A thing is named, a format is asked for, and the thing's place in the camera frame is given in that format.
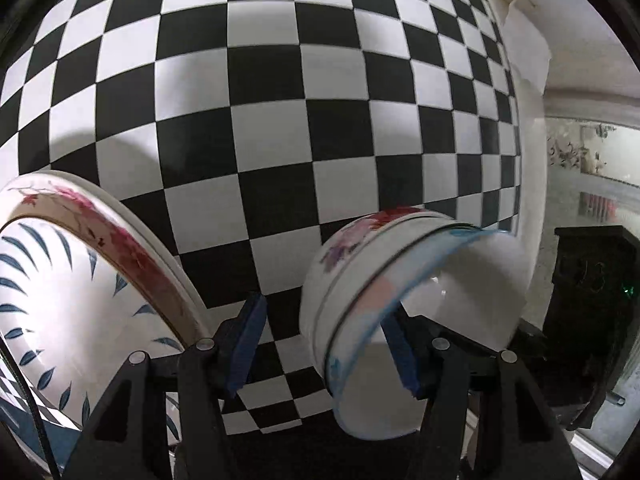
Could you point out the white plate blue leaf rim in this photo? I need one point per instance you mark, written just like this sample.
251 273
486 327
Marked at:
69 317

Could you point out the black white checkered mat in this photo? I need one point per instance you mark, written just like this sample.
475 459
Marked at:
244 133

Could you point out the large plain white bowl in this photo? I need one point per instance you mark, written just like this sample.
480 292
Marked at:
367 419

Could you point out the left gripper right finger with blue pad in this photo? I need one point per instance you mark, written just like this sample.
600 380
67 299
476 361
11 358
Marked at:
418 352

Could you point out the blue cabinet door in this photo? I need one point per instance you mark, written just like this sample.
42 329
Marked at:
62 440

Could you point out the white bowl dark rim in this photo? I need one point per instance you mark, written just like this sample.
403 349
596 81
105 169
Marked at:
349 258

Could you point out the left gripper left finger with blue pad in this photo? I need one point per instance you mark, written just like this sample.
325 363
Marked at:
235 344

